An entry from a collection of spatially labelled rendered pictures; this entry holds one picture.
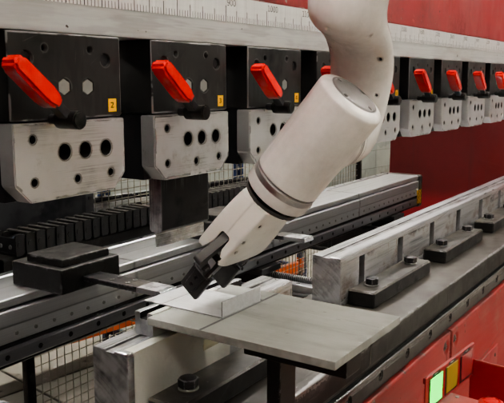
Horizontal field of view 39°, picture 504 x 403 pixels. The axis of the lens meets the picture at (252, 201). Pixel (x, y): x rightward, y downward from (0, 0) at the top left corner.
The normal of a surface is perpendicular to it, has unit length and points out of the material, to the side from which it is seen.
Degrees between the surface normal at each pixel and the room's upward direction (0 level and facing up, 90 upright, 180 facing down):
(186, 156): 90
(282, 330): 0
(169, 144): 90
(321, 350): 0
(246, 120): 90
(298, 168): 104
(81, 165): 90
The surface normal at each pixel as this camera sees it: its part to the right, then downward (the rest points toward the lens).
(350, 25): 0.07, 0.65
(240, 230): -0.35, 0.22
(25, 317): 0.83, 0.09
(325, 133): -0.25, 0.41
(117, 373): -0.55, 0.14
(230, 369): 0.00, -0.99
